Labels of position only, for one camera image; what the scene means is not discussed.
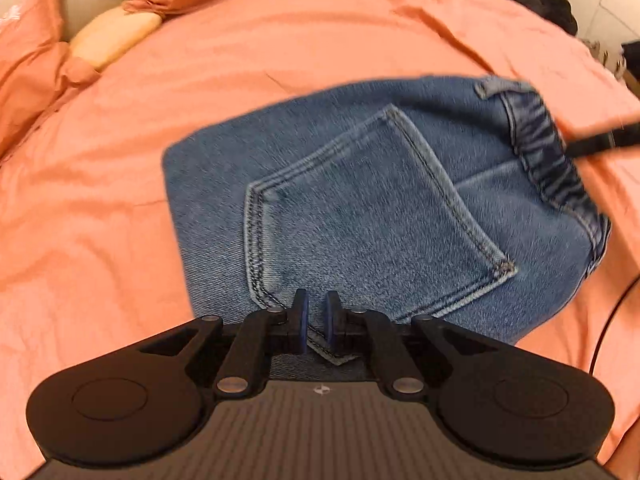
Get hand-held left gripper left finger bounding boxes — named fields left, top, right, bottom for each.
left=132, top=288, right=309, bottom=400

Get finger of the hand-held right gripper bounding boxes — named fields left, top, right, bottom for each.
left=564, top=119, right=640, bottom=159

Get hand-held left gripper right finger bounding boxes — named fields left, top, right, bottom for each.
left=323, top=290, right=497, bottom=398

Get blue denim pants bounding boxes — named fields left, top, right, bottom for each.
left=161, top=74, right=613, bottom=382

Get cream wardrobe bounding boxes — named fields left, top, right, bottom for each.
left=530, top=0, right=640, bottom=61

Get orange bed sheet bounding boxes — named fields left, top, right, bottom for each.
left=0, top=0, right=640, bottom=480

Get yellow cushion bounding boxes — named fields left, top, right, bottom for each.
left=69, top=9, right=163, bottom=72

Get beige padded headboard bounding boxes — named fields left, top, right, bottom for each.
left=60, top=0, right=131, bottom=43

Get black cable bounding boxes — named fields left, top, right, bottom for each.
left=590, top=277, right=640, bottom=376

